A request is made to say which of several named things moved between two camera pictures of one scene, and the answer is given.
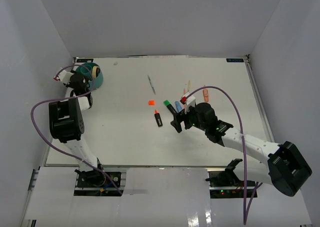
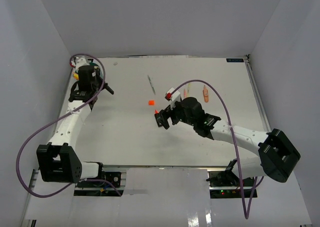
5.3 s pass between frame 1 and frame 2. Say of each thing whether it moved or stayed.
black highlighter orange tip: stayed
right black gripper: moved
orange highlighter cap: stayed
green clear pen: stayed
